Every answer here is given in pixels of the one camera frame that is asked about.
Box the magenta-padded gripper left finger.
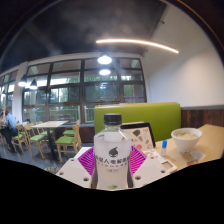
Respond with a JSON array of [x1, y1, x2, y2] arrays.
[[55, 147, 98, 190]]

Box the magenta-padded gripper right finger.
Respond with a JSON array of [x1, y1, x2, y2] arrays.
[[126, 145, 170, 189]]

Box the clear plastic drink bottle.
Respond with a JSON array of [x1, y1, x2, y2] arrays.
[[93, 113, 132, 191]]

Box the black-framed tablet with pictures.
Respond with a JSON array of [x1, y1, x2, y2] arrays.
[[119, 121, 157, 152]]

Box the small blue-capped bottle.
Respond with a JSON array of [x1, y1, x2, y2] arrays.
[[160, 139, 168, 157]]

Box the small white device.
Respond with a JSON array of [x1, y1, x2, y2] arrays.
[[153, 159, 178, 175]]

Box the wooden chairs with green seats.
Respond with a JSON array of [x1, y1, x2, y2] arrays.
[[11, 119, 83, 163]]

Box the green upholstered bench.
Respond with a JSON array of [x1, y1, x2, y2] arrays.
[[93, 102, 182, 143]]

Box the wooden dining table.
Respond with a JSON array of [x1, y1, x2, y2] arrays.
[[31, 120, 69, 158]]

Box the white ceramic bowl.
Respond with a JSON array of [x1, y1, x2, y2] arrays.
[[170, 127, 203, 154]]

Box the paper slip with print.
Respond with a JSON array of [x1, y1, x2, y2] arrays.
[[186, 149, 207, 167]]

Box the person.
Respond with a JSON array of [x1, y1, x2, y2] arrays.
[[0, 110, 18, 153]]

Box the black pendant lamps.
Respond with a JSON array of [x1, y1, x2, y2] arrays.
[[17, 51, 113, 91]]

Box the long curved ceiling light strip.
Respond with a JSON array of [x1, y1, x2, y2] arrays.
[[95, 38, 180, 55]]

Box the dark-framed window wall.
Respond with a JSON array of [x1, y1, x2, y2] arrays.
[[0, 57, 148, 124]]

